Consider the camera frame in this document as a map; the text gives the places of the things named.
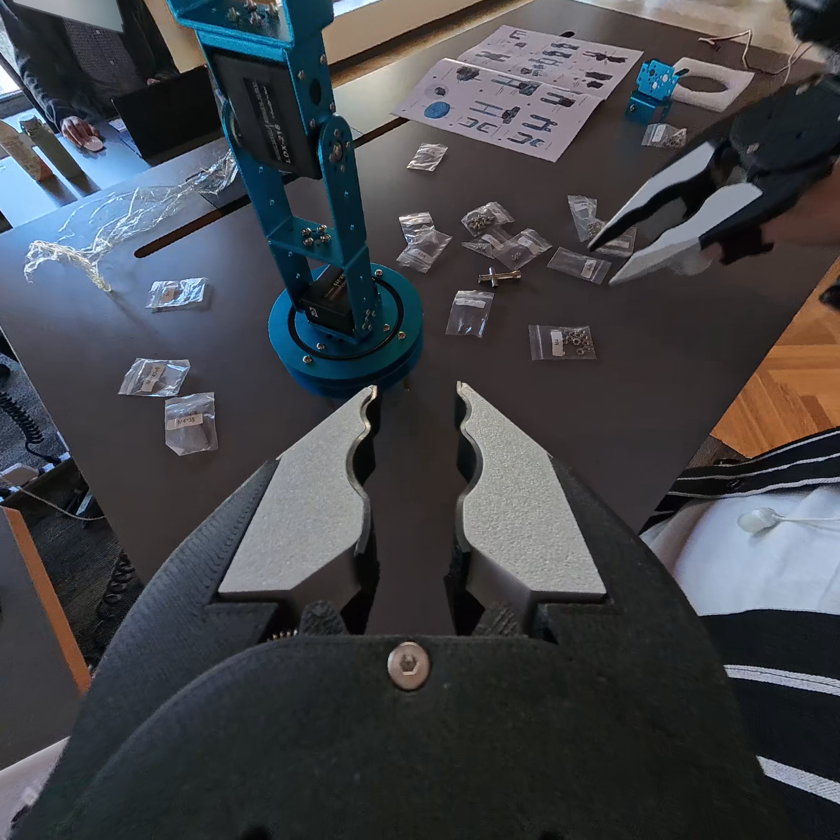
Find clear bag of hex nuts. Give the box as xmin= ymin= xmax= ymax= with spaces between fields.
xmin=529 ymin=323 xmax=598 ymax=362

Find grey bottle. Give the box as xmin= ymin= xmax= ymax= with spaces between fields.
xmin=20 ymin=115 xmax=86 ymax=178

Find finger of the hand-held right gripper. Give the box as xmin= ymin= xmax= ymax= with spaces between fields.
xmin=587 ymin=140 xmax=721 ymax=255
xmin=609 ymin=185 xmax=767 ymax=286

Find black laptop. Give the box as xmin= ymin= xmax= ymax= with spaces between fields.
xmin=112 ymin=66 xmax=227 ymax=165

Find black desk cable grommet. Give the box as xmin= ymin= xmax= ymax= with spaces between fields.
xmin=134 ymin=197 xmax=263 ymax=259

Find person's right hand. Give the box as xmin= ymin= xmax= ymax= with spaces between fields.
xmin=764 ymin=193 xmax=840 ymax=249

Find person's striped black shirt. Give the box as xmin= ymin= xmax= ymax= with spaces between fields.
xmin=640 ymin=427 xmax=840 ymax=840

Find clear plastic wrap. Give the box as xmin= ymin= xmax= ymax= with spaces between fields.
xmin=23 ymin=154 xmax=240 ymax=293

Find white foam square with hole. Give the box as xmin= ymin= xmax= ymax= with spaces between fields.
xmin=666 ymin=57 xmax=756 ymax=109

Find scattered small clear parts bags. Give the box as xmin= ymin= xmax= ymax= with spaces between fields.
xmin=118 ymin=141 xmax=641 ymax=457

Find white power strip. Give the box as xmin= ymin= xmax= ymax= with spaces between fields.
xmin=0 ymin=449 xmax=73 ymax=500

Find open instruction booklet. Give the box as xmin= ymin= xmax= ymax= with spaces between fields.
xmin=392 ymin=25 xmax=645 ymax=163

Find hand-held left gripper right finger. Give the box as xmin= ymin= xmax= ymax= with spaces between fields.
xmin=446 ymin=382 xmax=608 ymax=636

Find black coiled cable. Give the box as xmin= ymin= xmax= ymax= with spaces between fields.
xmin=95 ymin=548 xmax=142 ymax=634
xmin=0 ymin=387 xmax=47 ymax=460

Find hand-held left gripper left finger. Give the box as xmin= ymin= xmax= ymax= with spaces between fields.
xmin=217 ymin=385 xmax=380 ymax=636

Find white bottle with red cap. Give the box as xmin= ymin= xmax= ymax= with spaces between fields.
xmin=0 ymin=118 xmax=53 ymax=181

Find blue metal bracket assembly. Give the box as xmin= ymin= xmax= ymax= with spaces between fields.
xmin=623 ymin=59 xmax=683 ymax=126

